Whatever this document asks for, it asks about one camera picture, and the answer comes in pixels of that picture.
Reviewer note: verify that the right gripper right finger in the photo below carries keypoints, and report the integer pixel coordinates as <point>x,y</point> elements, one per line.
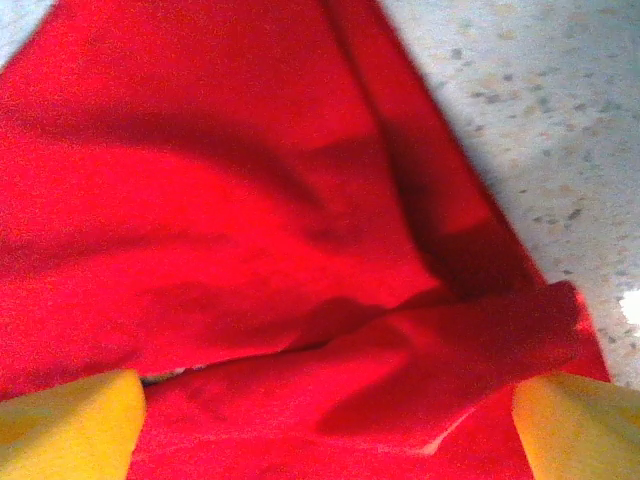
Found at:
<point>580,430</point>

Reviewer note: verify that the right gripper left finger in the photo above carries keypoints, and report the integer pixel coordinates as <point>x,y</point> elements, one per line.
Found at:
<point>65,430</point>

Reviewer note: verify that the red printed t-shirt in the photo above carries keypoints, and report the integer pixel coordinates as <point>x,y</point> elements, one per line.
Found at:
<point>250,200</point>

